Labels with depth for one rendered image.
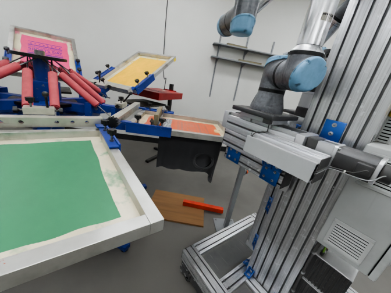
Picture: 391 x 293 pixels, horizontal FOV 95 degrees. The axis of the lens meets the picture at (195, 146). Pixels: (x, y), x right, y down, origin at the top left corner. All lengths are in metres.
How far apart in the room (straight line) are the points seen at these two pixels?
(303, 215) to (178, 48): 3.09
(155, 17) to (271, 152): 3.20
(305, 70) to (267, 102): 0.20
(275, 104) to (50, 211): 0.87
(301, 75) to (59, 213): 0.84
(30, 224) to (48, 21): 3.69
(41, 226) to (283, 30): 3.95
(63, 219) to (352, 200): 0.97
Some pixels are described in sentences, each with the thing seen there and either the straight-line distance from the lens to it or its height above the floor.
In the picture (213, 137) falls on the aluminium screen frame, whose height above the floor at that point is 0.98.
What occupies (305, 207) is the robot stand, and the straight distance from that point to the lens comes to 1.06.
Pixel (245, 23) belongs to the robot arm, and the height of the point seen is 1.52.
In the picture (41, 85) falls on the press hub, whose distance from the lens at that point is 1.68.
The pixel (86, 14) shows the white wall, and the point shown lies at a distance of 3.85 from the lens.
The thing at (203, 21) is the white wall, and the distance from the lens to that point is 3.60.
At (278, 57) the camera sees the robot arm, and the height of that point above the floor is 1.48.
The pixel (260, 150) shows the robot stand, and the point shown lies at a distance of 0.73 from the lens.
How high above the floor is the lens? 1.34
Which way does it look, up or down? 20 degrees down
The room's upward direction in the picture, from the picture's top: 10 degrees clockwise
